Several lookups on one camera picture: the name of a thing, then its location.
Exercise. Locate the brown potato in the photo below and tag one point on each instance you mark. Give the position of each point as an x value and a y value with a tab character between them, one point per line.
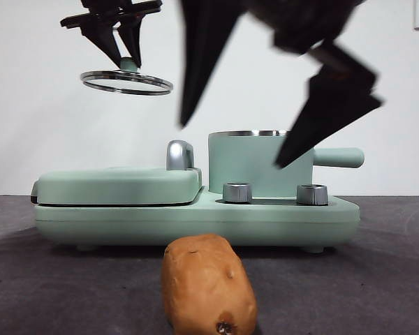
206	282

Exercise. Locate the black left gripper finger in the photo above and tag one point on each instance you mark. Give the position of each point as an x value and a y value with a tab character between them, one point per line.
103	35
132	35

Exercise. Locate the glass pot lid green knob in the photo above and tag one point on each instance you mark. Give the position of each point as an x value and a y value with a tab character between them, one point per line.
127	64

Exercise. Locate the green breakfast maker base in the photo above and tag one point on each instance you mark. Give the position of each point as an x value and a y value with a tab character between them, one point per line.
195	227

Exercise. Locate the green hinged griddle lid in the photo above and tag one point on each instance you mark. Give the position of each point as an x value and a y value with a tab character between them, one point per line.
108	185

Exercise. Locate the silver control knob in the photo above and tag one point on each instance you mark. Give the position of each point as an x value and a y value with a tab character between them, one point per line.
312	194
236	193

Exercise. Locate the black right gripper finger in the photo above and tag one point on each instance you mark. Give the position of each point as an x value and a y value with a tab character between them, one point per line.
328	108
202	52

